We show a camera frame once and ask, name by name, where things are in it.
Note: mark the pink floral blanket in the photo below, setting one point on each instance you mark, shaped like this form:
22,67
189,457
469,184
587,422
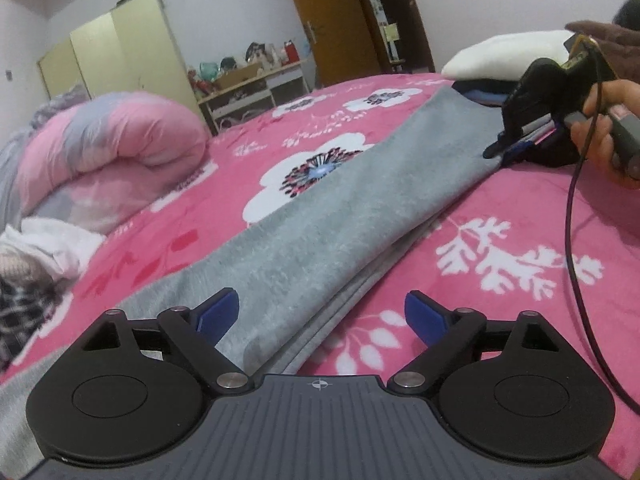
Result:
525,195

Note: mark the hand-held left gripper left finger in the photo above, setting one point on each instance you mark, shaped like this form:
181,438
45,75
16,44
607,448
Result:
217,312

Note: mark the dark brown door frame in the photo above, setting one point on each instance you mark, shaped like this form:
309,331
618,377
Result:
417,15

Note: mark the beige knit garment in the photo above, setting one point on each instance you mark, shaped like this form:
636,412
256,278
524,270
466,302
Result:
22,267

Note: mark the pale yellow wardrobe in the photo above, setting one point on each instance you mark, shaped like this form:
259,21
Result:
130,45

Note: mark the plaid garment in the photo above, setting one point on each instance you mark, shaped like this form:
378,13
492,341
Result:
25,315

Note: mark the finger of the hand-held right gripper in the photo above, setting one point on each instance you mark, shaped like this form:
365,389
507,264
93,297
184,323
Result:
517,151
497,146

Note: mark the red thermos bottle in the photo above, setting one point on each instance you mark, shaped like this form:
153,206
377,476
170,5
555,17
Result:
289,54

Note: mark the cardboard box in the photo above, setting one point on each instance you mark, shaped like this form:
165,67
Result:
240,77

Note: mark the white shelf desk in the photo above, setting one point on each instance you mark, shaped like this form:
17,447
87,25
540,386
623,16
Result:
285,80

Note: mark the white garment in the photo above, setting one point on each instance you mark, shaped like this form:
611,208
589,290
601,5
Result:
55,245

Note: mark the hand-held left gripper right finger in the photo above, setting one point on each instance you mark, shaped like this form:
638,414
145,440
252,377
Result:
424,316

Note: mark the wooden door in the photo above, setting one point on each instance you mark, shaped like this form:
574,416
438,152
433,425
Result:
330,15

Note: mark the person's right hand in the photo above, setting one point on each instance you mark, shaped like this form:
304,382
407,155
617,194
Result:
592,145

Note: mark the pink grey rolled quilt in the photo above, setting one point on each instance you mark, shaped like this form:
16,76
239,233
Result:
110,150

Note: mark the folded white sweater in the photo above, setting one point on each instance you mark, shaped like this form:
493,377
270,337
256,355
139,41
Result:
500,55

